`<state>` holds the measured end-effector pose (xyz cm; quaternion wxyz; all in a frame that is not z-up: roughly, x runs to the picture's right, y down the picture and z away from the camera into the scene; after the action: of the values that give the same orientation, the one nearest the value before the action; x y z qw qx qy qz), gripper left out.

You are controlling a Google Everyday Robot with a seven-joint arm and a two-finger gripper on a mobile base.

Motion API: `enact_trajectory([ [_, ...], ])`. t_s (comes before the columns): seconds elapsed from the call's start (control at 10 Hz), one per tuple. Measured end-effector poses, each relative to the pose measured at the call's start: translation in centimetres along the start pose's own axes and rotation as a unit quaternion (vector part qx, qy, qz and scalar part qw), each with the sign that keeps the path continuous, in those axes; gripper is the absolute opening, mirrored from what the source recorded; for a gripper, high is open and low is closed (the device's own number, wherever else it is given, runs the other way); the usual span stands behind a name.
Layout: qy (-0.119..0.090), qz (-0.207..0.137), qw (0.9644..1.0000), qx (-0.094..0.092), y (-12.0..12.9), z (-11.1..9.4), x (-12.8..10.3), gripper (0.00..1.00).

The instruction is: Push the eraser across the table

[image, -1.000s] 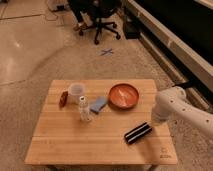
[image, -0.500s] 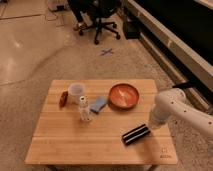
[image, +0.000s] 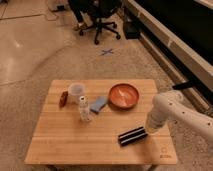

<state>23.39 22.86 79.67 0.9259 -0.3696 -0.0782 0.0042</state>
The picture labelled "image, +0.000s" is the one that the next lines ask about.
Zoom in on black bag on floor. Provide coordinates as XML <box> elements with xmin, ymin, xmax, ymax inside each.
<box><xmin>123</xmin><ymin>22</ymin><xmax>140</xmax><ymax>39</ymax></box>

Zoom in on clear plastic bottle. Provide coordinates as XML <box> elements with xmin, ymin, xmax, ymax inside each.
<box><xmin>79</xmin><ymin>96</ymin><xmax>91</xmax><ymax>122</ymax></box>

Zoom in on black office chair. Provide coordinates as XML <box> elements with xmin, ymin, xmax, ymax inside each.
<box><xmin>79</xmin><ymin>0</ymin><xmax>121</xmax><ymax>45</ymax></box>

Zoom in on seated person legs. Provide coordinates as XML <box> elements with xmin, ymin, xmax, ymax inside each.
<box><xmin>67</xmin><ymin>0</ymin><xmax>93</xmax><ymax>32</ymax></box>

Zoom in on wooden table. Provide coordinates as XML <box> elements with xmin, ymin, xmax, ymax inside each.
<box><xmin>25</xmin><ymin>79</ymin><xmax>177</xmax><ymax>165</ymax></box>

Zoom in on clear plastic cup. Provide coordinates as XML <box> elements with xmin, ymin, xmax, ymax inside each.
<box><xmin>68</xmin><ymin>83</ymin><xmax>85</xmax><ymax>104</ymax></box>

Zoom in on black white striped eraser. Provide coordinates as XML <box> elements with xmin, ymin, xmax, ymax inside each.
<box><xmin>118</xmin><ymin>127</ymin><xmax>148</xmax><ymax>146</ymax></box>

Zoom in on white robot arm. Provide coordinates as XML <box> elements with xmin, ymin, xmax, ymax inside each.
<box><xmin>145</xmin><ymin>90</ymin><xmax>213</xmax><ymax>144</ymax></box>

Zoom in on orange round bowl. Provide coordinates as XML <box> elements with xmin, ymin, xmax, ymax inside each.
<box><xmin>108</xmin><ymin>83</ymin><xmax>140</xmax><ymax>109</ymax></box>

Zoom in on small brown block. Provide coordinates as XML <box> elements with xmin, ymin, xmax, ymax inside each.
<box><xmin>59</xmin><ymin>91</ymin><xmax>68</xmax><ymax>108</ymax></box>

